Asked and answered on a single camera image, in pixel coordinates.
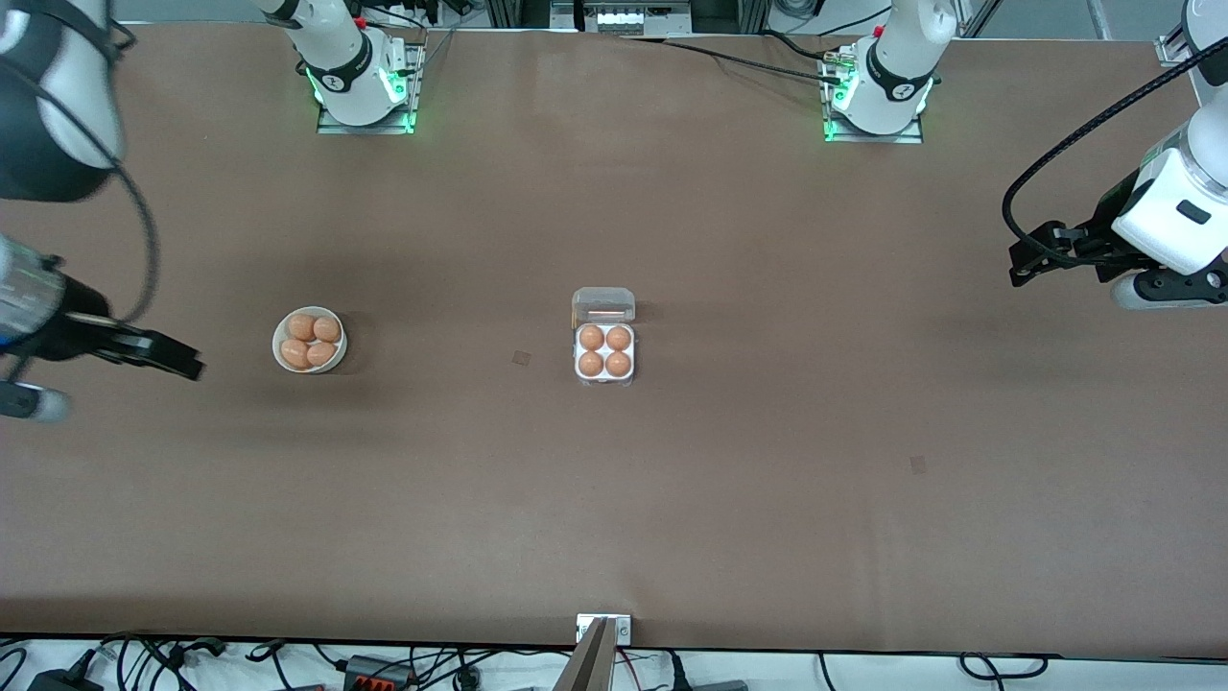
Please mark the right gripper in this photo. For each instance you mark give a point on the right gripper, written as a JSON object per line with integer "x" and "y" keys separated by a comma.
{"x": 59, "y": 324}

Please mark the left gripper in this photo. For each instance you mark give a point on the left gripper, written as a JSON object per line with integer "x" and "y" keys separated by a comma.
{"x": 1096, "y": 236}

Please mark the brown egg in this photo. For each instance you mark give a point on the brown egg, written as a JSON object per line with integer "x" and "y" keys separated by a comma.
{"x": 320, "y": 354}
{"x": 619, "y": 364}
{"x": 619, "y": 338}
{"x": 592, "y": 338}
{"x": 591, "y": 364}
{"x": 327, "y": 329}
{"x": 295, "y": 353}
{"x": 301, "y": 327}

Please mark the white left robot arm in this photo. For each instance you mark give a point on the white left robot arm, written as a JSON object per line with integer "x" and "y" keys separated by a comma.
{"x": 897, "y": 77}

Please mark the clear plastic egg carton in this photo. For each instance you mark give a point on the clear plastic egg carton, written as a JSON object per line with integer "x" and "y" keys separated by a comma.
{"x": 603, "y": 305}

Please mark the white round bowl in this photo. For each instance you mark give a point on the white round bowl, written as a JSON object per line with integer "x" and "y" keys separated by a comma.
{"x": 338, "y": 357}

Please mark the black power adapter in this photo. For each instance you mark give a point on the black power adapter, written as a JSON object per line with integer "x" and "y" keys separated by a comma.
{"x": 62, "y": 681}

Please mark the black connector block orange levers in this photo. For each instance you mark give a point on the black connector block orange levers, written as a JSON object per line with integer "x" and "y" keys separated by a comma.
{"x": 379, "y": 675}

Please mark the black plug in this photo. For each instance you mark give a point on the black plug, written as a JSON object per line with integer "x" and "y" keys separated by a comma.
{"x": 468, "y": 679}

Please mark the white electrical module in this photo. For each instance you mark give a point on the white electrical module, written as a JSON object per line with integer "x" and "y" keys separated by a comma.
{"x": 624, "y": 17}

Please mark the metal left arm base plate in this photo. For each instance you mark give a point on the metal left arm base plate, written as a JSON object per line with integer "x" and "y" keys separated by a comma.
{"x": 911, "y": 137}

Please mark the aluminium corner bracket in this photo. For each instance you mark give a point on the aluminium corner bracket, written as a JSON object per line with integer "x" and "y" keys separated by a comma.
{"x": 1172, "y": 50}

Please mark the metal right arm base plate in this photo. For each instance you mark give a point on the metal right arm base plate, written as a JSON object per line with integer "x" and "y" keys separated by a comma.
{"x": 331, "y": 127}

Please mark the grey camera support bar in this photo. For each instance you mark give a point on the grey camera support bar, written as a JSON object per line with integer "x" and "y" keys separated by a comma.
{"x": 587, "y": 667}

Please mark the metal mounting bracket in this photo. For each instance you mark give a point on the metal mounting bracket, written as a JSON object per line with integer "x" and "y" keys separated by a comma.
{"x": 622, "y": 629}

